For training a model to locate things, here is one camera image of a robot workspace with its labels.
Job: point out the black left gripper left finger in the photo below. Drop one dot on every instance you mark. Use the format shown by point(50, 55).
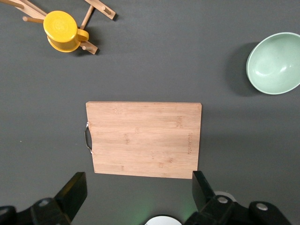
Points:
point(72, 189)

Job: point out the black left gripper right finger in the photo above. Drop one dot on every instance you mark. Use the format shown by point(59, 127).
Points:
point(202, 189)

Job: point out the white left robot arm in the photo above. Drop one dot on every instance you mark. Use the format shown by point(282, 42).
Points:
point(162, 220)

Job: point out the wooden cutting board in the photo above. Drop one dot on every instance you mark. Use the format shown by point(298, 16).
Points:
point(145, 140)

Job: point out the pale green bowl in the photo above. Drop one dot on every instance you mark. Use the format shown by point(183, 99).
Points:
point(274, 65)

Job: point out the yellow mug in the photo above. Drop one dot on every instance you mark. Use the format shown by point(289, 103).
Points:
point(61, 30)

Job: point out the wooden mug rack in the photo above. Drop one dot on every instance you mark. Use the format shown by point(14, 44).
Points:
point(30, 8)

